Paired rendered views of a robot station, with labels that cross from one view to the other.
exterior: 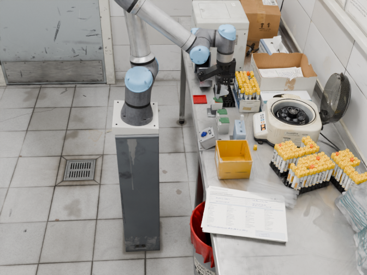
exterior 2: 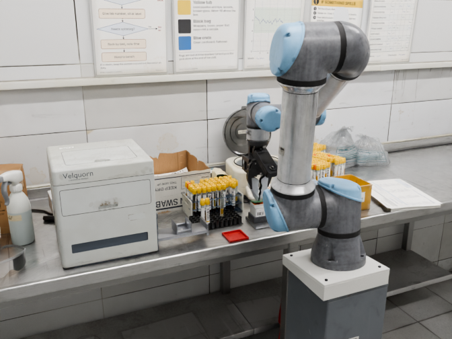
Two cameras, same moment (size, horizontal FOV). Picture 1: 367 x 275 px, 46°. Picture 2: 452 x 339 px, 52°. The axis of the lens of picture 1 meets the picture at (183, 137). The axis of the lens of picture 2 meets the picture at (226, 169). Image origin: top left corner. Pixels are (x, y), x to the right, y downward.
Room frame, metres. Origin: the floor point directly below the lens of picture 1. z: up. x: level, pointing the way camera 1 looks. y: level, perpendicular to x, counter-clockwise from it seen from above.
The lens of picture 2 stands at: (2.24, 1.25, 1.55)
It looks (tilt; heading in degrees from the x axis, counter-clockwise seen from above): 18 degrees down; 253
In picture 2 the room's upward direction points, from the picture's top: straight up
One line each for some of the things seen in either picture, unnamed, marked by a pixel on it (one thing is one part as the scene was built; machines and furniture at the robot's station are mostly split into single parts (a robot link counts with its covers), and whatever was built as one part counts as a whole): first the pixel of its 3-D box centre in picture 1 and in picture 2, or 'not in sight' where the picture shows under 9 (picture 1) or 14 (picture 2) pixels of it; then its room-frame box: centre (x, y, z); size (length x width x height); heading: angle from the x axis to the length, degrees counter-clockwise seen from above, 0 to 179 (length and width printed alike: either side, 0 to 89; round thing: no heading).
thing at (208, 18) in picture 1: (217, 37); (105, 198); (2.19, -0.17, 1.03); 0.31 x 0.27 x 0.30; 6
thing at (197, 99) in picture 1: (199, 99); (235, 235); (1.79, -0.07, 0.88); 0.07 x 0.07 x 0.01; 6
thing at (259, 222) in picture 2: (216, 110); (257, 218); (1.68, -0.15, 0.89); 0.09 x 0.05 x 0.04; 94
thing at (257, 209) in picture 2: (217, 106); (257, 211); (1.69, -0.15, 0.92); 0.05 x 0.04 x 0.06; 94
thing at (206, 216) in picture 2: (224, 88); (215, 208); (1.83, -0.20, 0.93); 0.17 x 0.09 x 0.11; 6
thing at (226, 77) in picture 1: (224, 71); (256, 156); (1.69, -0.18, 1.11); 0.09 x 0.08 x 0.12; 94
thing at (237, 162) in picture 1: (232, 159); (346, 193); (1.30, -0.21, 0.93); 0.13 x 0.13 x 0.10; 5
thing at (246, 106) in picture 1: (246, 94); (212, 202); (1.81, -0.30, 0.91); 0.20 x 0.10 x 0.07; 6
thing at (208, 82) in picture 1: (203, 72); (175, 229); (1.99, -0.09, 0.92); 0.21 x 0.07 x 0.05; 6
